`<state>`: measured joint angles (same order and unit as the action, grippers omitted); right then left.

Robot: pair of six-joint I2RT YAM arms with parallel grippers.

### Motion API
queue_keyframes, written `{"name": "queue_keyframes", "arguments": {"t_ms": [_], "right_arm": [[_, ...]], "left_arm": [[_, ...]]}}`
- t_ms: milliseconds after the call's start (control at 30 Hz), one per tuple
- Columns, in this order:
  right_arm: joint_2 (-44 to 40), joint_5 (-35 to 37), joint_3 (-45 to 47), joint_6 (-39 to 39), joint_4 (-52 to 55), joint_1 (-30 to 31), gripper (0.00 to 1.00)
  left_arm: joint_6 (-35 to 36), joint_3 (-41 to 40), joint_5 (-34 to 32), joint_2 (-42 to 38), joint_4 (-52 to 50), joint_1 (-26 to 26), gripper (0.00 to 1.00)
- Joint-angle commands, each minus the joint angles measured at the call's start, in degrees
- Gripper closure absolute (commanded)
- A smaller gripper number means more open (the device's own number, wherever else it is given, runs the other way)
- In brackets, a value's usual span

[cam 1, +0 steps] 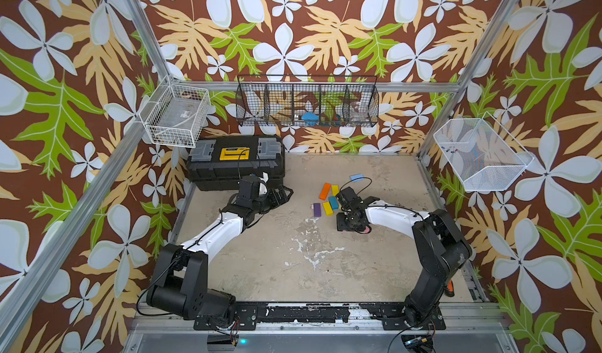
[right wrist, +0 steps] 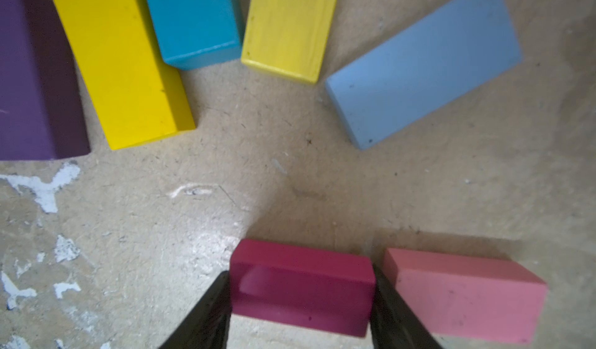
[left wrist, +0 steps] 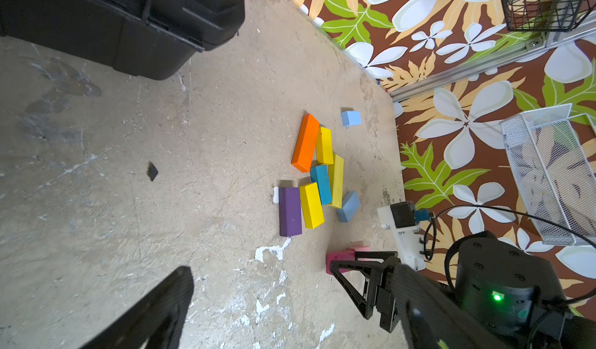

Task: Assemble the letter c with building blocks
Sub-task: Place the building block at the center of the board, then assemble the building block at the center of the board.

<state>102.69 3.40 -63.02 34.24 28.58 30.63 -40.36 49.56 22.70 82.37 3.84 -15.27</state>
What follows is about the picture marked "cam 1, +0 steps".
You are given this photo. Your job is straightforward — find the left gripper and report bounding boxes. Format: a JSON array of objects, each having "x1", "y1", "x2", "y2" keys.
[{"x1": 251, "y1": 184, "x2": 293, "y2": 215}]

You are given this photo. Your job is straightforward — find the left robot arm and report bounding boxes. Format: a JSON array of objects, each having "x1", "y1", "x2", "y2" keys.
[{"x1": 143, "y1": 175, "x2": 294, "y2": 329}]

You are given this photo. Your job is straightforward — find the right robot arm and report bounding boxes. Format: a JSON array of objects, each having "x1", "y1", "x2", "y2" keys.
[{"x1": 336, "y1": 188, "x2": 472, "y2": 328}]

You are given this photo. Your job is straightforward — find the yellow block lower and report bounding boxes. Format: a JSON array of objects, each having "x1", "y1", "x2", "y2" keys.
[{"x1": 322, "y1": 202, "x2": 334, "y2": 216}]

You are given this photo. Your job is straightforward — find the teal block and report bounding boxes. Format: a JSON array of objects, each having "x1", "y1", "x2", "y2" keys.
[{"x1": 329, "y1": 196, "x2": 339, "y2": 210}]

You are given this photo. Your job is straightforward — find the purple block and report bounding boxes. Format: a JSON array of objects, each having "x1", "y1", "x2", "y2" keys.
[{"x1": 313, "y1": 203, "x2": 321, "y2": 218}]

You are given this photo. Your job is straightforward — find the orange block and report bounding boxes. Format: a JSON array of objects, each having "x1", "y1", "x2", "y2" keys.
[{"x1": 319, "y1": 183, "x2": 332, "y2": 200}]

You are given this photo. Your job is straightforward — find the light blue block far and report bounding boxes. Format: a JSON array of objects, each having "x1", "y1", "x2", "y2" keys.
[{"x1": 350, "y1": 174, "x2": 364, "y2": 182}]

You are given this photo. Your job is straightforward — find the blue object in basket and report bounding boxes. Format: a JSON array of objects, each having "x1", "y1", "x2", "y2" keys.
[{"x1": 302, "y1": 112, "x2": 320, "y2": 126}]

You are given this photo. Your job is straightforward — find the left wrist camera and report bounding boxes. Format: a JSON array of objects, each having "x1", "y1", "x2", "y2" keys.
[{"x1": 259, "y1": 172, "x2": 269, "y2": 195}]

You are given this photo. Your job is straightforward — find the black toolbox yellow handle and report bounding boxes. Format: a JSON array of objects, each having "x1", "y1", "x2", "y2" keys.
[{"x1": 186, "y1": 136, "x2": 285, "y2": 191}]

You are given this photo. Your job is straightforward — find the black wire basket rear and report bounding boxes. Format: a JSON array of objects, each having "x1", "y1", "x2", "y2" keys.
[{"x1": 234, "y1": 75, "x2": 379, "y2": 127}]

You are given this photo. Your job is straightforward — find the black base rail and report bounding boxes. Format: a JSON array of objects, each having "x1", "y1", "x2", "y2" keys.
[{"x1": 193, "y1": 300, "x2": 447, "y2": 331}]

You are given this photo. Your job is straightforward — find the orange handled tool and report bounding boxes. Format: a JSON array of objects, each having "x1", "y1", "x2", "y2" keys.
[{"x1": 445, "y1": 280, "x2": 455, "y2": 297}]

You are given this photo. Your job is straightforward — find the white wire basket left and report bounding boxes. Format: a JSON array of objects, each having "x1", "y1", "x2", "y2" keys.
[{"x1": 140, "y1": 78, "x2": 212, "y2": 148}]

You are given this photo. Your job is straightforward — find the white wire basket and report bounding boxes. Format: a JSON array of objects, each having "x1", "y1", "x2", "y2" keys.
[
  {"x1": 434, "y1": 113, "x2": 535, "y2": 193},
  {"x1": 140, "y1": 78, "x2": 212, "y2": 148}
]

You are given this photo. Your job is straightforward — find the white wire basket right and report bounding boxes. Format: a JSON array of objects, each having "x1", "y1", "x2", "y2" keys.
[{"x1": 434, "y1": 113, "x2": 535, "y2": 193}]

